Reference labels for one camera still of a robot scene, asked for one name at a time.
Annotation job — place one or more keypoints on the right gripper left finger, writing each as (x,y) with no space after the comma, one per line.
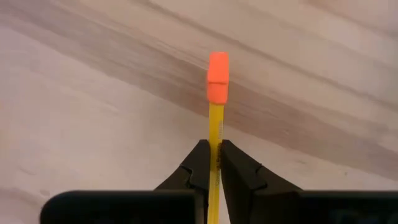
(192,174)

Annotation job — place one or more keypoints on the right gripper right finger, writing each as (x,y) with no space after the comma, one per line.
(242,174)

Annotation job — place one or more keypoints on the yellow pencil orange eraser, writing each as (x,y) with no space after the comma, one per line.
(216,124)

